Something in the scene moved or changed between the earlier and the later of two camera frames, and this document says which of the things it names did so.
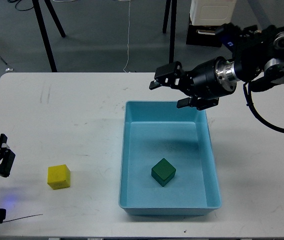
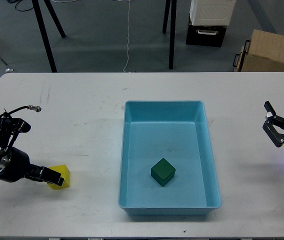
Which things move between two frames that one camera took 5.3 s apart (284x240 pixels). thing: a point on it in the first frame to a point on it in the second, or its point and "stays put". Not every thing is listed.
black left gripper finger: [3, 139] to [43, 174]
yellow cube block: [58, 177] stays put
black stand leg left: [37, 10] stays put
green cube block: [163, 172] stays put
